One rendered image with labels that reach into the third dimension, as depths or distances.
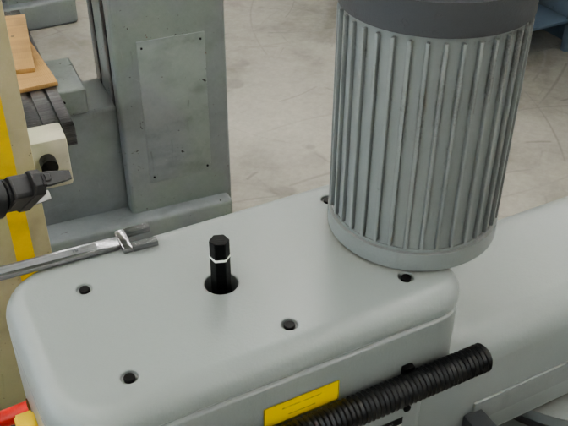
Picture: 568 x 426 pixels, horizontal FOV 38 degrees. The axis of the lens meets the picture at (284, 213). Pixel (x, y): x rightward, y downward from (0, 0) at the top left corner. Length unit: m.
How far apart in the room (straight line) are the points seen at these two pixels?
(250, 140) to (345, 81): 4.02
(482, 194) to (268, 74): 4.78
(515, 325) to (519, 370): 0.07
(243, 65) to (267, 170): 1.34
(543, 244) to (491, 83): 0.45
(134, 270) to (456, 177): 0.36
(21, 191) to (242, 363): 0.96
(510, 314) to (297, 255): 0.31
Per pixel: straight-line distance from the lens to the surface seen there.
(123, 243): 0.97
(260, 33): 6.27
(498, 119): 0.87
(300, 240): 0.97
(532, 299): 1.14
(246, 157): 4.72
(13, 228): 2.88
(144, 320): 0.88
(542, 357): 1.17
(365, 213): 0.91
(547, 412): 1.28
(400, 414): 1.03
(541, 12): 6.32
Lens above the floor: 2.48
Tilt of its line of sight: 35 degrees down
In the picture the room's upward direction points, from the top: straight up
